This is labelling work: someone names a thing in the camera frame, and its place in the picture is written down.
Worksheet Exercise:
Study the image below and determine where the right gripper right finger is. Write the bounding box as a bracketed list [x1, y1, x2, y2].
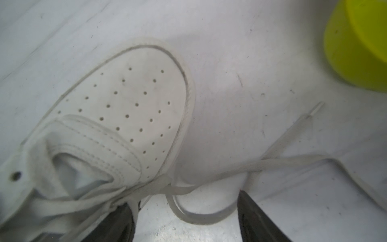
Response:
[237, 190, 291, 242]

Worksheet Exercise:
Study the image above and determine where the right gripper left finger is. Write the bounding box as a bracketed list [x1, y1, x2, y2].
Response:
[82, 204, 136, 242]

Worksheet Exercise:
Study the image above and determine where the white sneaker with laces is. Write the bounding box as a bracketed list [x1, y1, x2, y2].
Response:
[1, 37, 387, 242]

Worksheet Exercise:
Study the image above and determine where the lime green plastic bowl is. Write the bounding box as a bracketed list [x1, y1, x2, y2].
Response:
[324, 1, 387, 93]

